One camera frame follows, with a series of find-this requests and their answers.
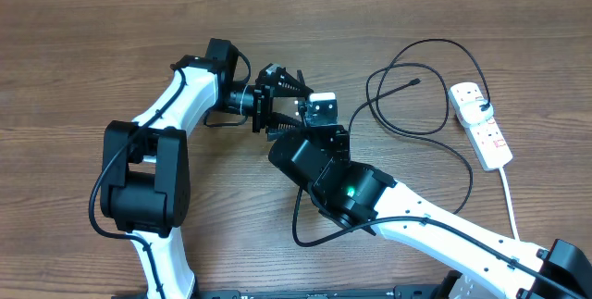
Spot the white power strip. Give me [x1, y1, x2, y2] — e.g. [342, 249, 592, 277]
[449, 82, 512, 171]

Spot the blue Galaxy smartphone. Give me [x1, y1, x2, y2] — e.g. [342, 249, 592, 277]
[297, 69, 306, 88]

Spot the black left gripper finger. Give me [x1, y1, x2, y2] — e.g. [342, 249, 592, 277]
[273, 68, 314, 98]
[265, 112, 302, 141]

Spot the white charger plug adapter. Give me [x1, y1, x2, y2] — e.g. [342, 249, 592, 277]
[460, 99, 494, 128]

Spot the white power strip cord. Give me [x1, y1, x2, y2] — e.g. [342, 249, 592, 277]
[497, 167, 522, 243]

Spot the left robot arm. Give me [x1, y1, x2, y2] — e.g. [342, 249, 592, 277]
[88, 38, 312, 298]

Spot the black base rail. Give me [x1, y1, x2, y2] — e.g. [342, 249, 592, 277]
[190, 284, 452, 299]

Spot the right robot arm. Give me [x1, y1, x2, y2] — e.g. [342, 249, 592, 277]
[268, 125, 591, 298]

